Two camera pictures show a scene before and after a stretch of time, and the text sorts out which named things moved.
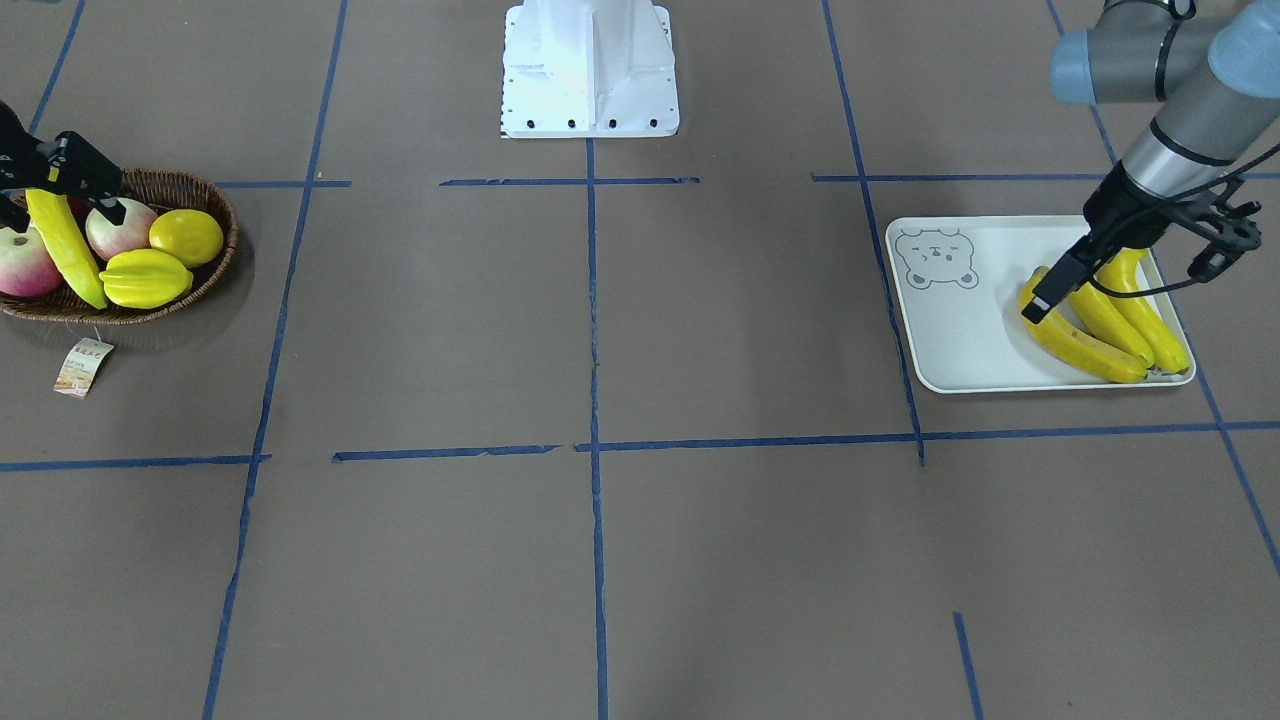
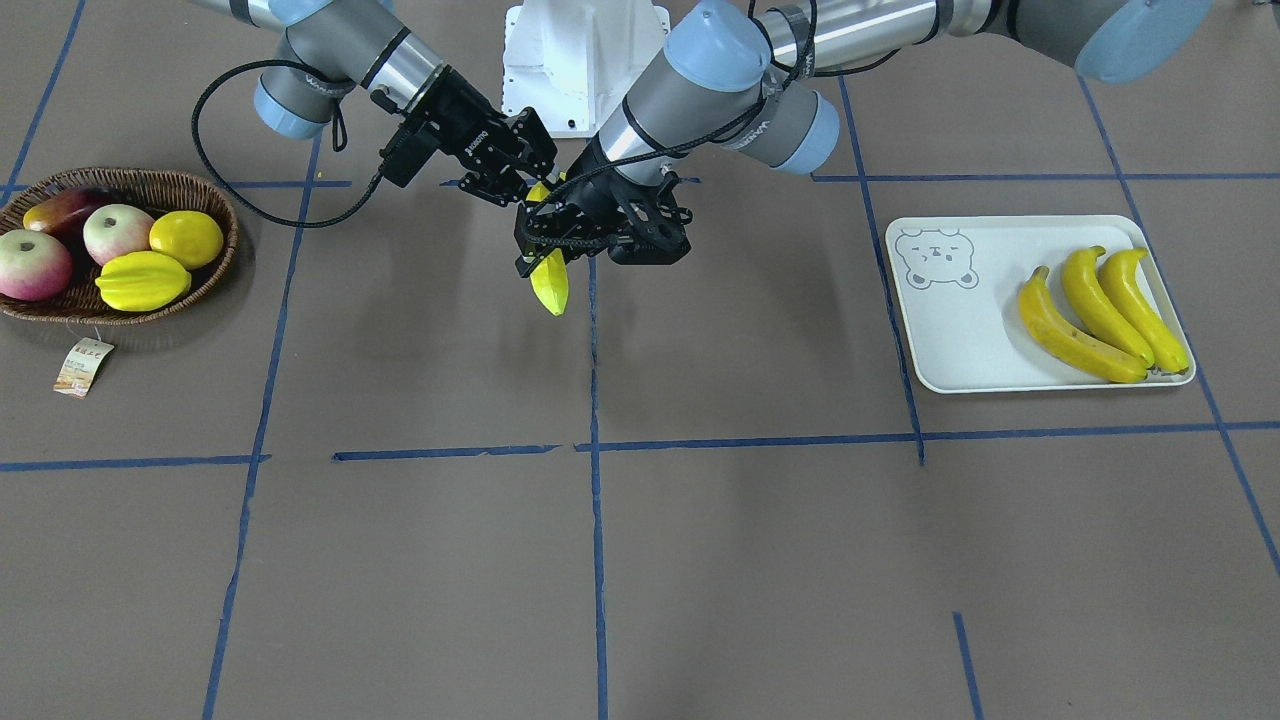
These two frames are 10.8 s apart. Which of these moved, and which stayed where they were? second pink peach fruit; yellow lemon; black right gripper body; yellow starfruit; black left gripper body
Moved: black left gripper body; black right gripper body
Stayed: yellow starfruit; second pink peach fruit; yellow lemon
